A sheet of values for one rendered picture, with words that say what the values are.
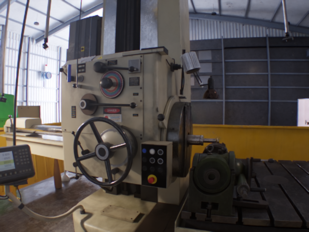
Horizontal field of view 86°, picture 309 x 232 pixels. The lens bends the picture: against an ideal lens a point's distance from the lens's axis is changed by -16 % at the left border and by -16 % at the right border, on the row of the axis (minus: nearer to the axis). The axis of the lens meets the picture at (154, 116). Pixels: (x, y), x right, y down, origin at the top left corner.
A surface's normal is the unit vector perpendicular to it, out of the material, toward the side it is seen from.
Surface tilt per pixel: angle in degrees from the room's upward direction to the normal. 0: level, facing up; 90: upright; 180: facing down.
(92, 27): 90
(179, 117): 51
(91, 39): 90
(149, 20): 90
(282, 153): 90
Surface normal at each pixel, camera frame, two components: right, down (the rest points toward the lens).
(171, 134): -0.33, -0.25
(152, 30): -0.34, 0.04
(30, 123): 0.94, 0.02
